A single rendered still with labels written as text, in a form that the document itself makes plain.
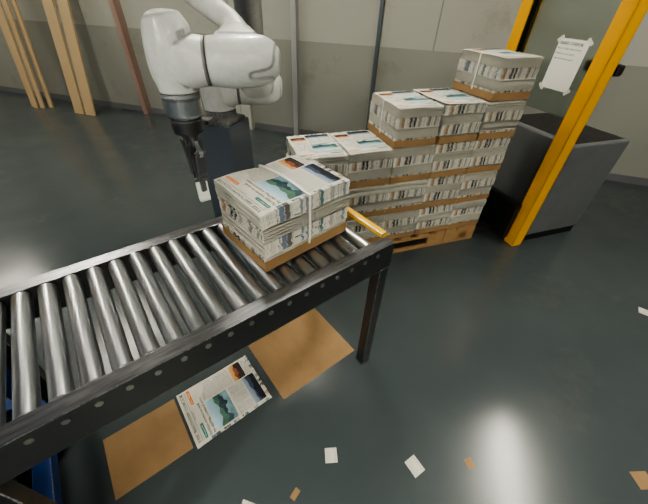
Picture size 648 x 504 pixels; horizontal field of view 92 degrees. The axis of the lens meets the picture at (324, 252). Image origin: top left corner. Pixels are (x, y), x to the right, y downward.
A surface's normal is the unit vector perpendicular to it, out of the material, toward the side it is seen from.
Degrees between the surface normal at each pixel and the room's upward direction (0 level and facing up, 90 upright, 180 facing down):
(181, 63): 89
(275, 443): 0
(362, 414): 0
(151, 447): 0
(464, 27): 90
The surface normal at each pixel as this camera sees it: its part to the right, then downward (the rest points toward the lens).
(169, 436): 0.03, -0.77
